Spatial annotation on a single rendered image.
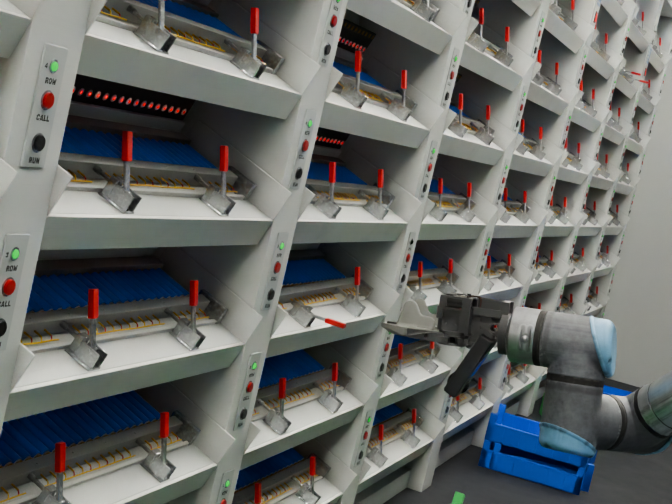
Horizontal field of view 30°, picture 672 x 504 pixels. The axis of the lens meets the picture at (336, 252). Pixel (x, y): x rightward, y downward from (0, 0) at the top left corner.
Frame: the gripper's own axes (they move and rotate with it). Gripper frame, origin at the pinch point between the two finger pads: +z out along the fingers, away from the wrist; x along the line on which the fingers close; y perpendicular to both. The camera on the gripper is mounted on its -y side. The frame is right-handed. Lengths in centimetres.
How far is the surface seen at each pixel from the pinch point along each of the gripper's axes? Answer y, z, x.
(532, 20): 69, 6, -112
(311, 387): -16.7, 22.6, -26.1
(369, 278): 4.6, 18.2, -41.4
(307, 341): -4.5, 15.3, -1.6
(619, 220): 19, 13, -391
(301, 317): -0.1, 15.6, 1.9
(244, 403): -11.9, 15.1, 23.9
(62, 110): 28, 10, 90
